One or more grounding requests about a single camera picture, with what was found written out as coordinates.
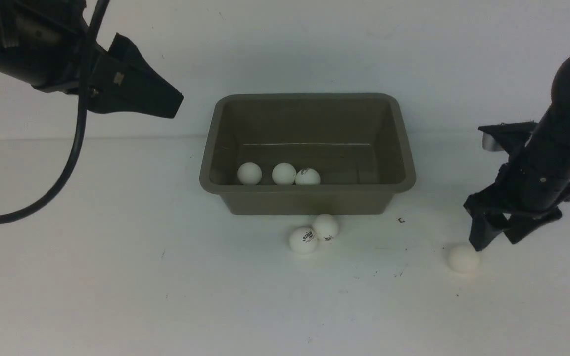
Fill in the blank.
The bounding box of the white plain table-tennis ball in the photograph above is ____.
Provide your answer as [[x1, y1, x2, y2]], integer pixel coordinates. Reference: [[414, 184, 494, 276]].
[[237, 162, 263, 185]]

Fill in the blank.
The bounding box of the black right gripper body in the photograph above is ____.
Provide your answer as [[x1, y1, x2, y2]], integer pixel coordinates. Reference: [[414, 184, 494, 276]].
[[464, 164, 570, 217]]

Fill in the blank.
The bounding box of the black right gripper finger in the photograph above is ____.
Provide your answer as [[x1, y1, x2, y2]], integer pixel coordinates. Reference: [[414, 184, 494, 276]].
[[504, 210, 563, 245], [467, 205, 505, 252]]

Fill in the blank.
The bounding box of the white ball with logo front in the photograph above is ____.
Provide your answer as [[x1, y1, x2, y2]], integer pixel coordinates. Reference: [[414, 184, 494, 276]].
[[288, 227, 319, 255]]

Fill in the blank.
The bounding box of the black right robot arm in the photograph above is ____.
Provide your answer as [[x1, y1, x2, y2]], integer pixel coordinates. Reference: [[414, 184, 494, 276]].
[[464, 57, 570, 252]]

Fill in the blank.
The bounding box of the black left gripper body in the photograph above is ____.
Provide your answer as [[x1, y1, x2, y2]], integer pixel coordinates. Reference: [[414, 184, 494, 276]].
[[33, 38, 85, 95]]

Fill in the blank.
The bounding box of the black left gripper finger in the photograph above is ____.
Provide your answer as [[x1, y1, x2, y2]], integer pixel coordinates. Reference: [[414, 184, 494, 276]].
[[88, 34, 184, 119]]

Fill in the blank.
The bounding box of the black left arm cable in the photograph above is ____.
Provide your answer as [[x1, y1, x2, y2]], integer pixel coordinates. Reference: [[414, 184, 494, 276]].
[[0, 0, 110, 227]]

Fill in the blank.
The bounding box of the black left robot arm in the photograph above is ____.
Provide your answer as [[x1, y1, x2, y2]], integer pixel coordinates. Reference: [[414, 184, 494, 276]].
[[0, 0, 184, 119]]

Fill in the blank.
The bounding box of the tan plastic rectangular bin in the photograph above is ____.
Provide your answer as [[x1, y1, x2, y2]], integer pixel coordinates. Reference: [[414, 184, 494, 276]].
[[199, 93, 417, 216]]

